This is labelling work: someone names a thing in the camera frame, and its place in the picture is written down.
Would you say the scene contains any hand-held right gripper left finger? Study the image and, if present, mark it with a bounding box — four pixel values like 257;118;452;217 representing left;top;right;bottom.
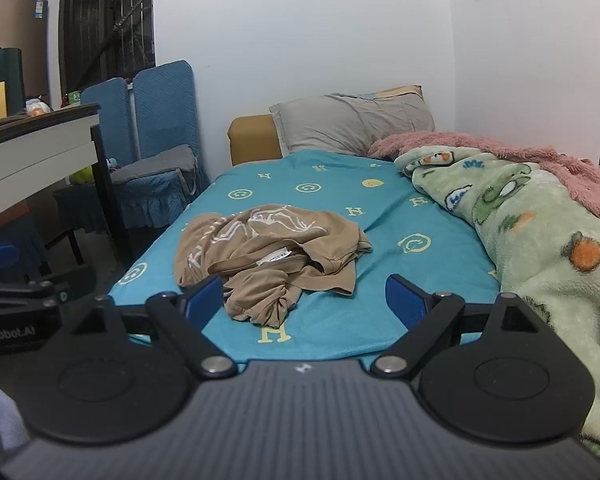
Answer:
74;275;239;379

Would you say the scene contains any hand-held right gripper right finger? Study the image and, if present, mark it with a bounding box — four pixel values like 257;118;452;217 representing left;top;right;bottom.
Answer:
370;273;542;379

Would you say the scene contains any tan t-shirt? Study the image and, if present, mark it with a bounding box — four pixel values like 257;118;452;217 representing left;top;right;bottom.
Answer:
174;204;373;328

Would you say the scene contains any white desk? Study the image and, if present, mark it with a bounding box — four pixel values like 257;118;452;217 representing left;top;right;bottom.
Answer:
0;102;132;271

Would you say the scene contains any bed with teal sheet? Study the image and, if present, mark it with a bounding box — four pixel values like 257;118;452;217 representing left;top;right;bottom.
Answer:
107;149;503;372

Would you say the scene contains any green printed blanket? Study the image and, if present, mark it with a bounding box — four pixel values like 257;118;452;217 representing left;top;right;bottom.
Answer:
394;145;600;466

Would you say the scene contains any grey seat cushion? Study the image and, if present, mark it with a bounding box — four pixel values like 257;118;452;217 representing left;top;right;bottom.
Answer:
111;144;197;184

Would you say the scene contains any mustard headboard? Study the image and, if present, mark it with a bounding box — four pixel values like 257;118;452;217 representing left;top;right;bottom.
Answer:
227;114;284;167

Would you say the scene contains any pink fuzzy blanket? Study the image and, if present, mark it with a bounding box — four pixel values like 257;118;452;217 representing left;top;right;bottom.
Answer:
367;131;600;232

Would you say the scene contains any blue covered chair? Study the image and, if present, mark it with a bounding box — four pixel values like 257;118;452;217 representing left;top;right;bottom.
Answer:
54;77;132;267
111;60;209;229

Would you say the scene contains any grey pillow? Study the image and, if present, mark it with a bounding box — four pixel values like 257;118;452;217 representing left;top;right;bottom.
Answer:
269;92;436;157

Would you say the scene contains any dark green bag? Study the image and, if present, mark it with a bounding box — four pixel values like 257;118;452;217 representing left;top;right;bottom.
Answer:
0;47;27;117

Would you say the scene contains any brown cushion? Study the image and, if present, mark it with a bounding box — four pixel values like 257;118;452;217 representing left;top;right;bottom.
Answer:
377;85;424;103

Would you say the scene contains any beige cardboard box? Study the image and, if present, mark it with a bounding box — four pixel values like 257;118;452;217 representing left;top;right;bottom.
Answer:
0;0;50;102

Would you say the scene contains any dark window with grille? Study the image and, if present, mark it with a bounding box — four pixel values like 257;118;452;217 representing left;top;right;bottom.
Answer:
59;0;156;97

